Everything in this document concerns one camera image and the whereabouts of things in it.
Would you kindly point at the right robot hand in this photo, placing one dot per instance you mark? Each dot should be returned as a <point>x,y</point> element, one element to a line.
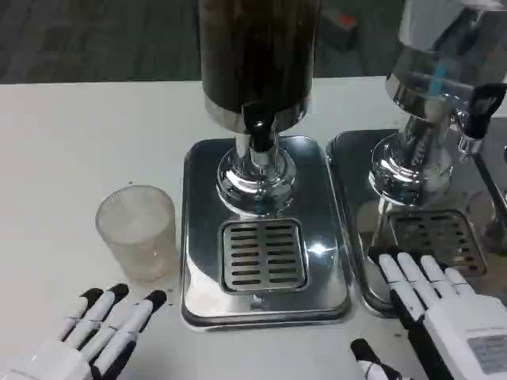
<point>447,316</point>

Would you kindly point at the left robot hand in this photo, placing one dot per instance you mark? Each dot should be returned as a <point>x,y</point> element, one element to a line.
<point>99,328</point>

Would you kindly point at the clear ribbed glass cup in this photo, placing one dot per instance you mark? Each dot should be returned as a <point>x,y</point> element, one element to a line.
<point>136,237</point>

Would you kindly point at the black tap with plain lever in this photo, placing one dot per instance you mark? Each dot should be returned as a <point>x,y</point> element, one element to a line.
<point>259,136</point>

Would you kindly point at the slotted steel drip grid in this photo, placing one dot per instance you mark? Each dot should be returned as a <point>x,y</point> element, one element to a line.
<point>263,257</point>
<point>439,233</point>

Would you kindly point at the steel drip tray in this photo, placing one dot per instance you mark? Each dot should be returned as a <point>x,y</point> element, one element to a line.
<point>352,178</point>
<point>202,285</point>

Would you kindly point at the black tap with loop lever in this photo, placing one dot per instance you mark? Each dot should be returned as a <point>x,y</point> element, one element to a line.
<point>481,111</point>

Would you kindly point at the clear empty drink dispenser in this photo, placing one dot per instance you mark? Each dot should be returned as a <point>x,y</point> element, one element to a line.
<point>431,79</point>

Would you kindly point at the dark box with red label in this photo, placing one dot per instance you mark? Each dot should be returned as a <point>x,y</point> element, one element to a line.
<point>340,27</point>

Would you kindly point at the dark liquid drink dispenser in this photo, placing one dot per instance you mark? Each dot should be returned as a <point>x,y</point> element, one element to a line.
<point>257,51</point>

